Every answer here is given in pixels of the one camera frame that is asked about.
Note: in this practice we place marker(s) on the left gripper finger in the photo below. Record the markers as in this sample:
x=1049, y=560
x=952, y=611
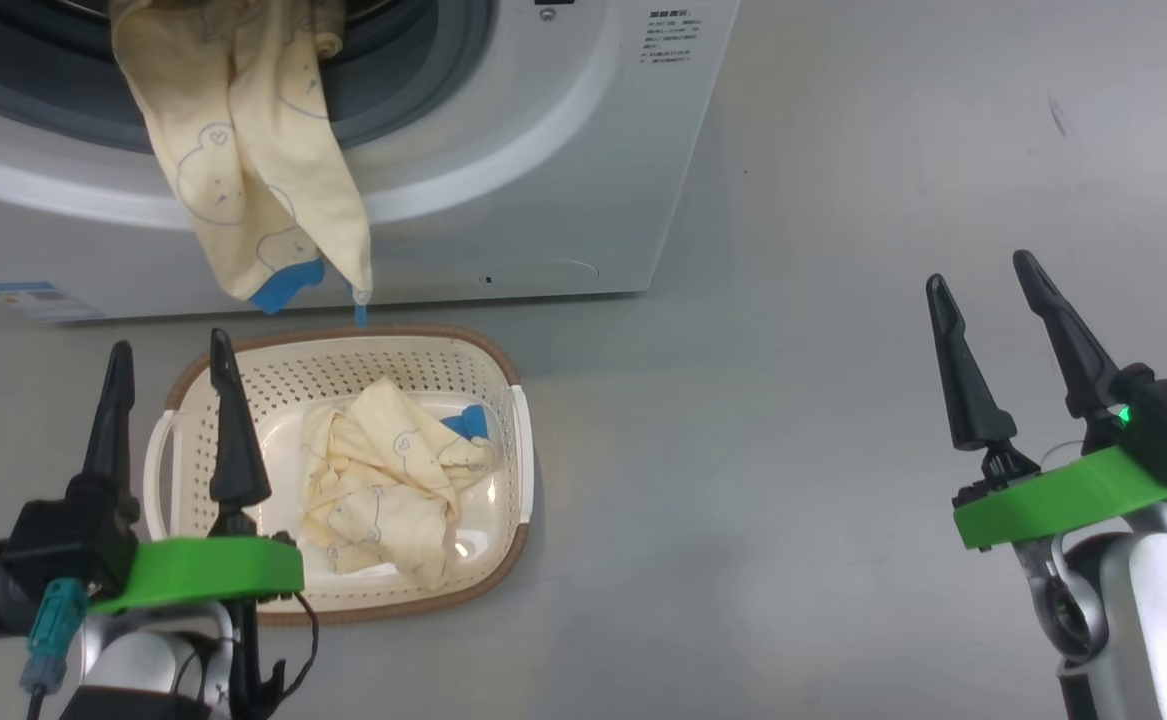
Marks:
x=115, y=430
x=235, y=450

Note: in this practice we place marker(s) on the cream perforated laundry basket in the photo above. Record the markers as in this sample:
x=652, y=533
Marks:
x=278, y=450

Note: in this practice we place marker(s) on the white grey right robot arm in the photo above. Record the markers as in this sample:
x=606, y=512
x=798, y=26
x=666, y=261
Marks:
x=1153, y=620

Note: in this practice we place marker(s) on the white front-load washing machine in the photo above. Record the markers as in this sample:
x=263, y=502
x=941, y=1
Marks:
x=583, y=200

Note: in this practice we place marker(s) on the blue energy label sticker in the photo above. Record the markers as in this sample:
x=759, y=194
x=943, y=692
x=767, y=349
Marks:
x=38, y=300

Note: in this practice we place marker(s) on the right gripper green-band body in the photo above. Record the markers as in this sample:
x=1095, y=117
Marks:
x=1063, y=495

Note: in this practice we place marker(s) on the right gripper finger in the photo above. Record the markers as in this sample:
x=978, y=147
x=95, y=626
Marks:
x=968, y=390
x=1073, y=350

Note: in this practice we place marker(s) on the left gripper green-band body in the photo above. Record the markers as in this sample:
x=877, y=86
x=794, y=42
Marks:
x=213, y=572

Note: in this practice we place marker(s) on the teal left camera connector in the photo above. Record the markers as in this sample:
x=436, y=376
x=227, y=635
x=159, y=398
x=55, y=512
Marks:
x=55, y=630

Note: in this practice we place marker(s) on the cream bear-print garment blue cuffs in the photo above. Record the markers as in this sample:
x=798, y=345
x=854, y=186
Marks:
x=243, y=180
x=383, y=500

